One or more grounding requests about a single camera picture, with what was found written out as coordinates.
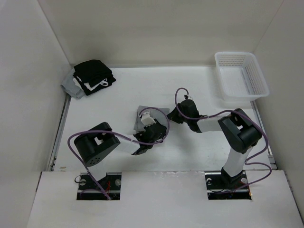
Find grey tank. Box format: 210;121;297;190
61;74;85;99
133;105;170;133

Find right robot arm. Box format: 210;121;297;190
167;99;262;188

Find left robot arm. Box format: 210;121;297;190
74;120;168;190

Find folded black tank top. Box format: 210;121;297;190
73;59;116;96

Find folded white tank top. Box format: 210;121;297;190
73;77;109;91

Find folded grey tank top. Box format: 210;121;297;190
61;74;85;99

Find white plastic basket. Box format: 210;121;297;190
214;52;269;102

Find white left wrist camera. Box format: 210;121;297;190
141;111;156;127

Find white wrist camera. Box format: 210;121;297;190
141;111;156;127
184;95;193;100

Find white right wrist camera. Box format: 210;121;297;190
184;95;193;100

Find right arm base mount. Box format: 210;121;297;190
205;171;251;200

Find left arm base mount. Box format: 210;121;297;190
74;173;122;200

